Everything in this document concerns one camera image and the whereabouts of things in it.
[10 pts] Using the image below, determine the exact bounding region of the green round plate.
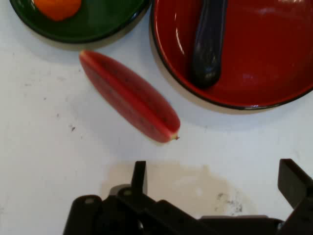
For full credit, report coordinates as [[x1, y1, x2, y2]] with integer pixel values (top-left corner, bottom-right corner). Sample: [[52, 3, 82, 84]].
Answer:
[[9, 0, 151, 44]]

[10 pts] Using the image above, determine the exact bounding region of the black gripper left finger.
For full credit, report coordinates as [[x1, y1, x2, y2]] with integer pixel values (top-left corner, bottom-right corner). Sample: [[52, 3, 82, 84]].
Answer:
[[63, 160, 201, 235]]

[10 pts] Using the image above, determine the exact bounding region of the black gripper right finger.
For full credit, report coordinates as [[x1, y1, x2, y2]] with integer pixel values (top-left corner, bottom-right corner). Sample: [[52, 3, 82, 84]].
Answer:
[[277, 158, 313, 235]]

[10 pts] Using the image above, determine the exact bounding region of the dark purple toy eggplant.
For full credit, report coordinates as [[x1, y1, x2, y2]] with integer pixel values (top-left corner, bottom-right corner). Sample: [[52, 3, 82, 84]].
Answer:
[[190, 0, 228, 89]]

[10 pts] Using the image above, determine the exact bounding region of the red watermelon slice toy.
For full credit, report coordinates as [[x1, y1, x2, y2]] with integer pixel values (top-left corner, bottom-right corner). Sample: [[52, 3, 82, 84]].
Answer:
[[79, 50, 181, 143]]

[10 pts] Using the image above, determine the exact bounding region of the red round plate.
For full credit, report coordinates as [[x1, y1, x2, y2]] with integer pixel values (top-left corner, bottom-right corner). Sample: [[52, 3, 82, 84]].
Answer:
[[149, 0, 313, 110]]

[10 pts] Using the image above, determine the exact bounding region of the round toy citrus fruit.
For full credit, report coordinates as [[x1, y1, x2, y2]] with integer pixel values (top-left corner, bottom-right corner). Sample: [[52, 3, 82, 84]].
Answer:
[[33, 0, 82, 22]]

